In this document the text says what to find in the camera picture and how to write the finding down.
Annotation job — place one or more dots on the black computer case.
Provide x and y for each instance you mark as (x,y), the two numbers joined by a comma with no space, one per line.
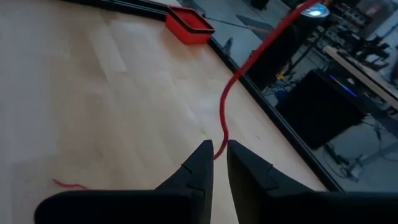
(317,118)

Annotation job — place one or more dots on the red plastic bin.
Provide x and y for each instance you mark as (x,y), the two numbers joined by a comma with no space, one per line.
(186,34)

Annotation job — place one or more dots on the wooden station desk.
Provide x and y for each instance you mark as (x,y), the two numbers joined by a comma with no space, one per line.
(357,74)

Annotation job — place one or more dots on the black aluminium table frame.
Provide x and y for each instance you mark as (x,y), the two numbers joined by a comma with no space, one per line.
(136,7)

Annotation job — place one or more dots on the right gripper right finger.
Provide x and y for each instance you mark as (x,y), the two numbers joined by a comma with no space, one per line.
(280,205)

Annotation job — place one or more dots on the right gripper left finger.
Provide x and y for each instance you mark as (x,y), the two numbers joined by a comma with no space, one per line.
(140,205)

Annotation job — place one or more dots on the black floor power strip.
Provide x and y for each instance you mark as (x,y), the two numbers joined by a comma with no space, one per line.
(334,154)

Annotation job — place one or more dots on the small black robot arm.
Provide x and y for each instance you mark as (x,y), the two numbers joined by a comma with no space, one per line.
(370,49)

